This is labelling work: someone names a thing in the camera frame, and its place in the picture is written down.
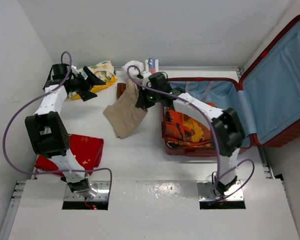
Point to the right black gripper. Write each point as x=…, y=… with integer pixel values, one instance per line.
x=143, y=101

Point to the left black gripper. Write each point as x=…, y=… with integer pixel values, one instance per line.
x=85, y=93

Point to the beige shirt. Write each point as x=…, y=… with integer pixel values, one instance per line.
x=123, y=115

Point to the white drawstring bag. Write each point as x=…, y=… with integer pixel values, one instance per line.
x=133, y=71

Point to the white blue toiletry case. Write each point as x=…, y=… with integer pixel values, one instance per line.
x=151, y=65

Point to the orange camouflage garment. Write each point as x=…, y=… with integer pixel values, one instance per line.
x=184, y=131

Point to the red patterned towel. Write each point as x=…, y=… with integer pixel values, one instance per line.
x=87, y=151

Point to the red suitcase blue lining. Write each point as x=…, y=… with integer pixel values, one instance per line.
x=267, y=96

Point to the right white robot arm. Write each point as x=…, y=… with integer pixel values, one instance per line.
x=227, y=133

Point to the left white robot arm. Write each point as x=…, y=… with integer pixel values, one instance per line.
x=46, y=131

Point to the yellow white patterned cloth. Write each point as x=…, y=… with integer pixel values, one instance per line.
x=104, y=71

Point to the brown folded cloth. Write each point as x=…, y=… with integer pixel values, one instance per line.
x=121, y=87

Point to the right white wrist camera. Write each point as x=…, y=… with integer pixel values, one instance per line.
x=145, y=77

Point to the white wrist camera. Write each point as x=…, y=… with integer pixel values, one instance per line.
x=145, y=77
x=77, y=70

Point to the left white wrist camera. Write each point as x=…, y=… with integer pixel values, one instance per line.
x=77, y=70

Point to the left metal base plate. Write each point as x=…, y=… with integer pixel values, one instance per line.
x=99, y=193

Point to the metal base plate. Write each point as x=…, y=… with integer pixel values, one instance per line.
x=207, y=194
x=99, y=193

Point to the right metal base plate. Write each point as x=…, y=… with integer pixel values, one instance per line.
x=207, y=194

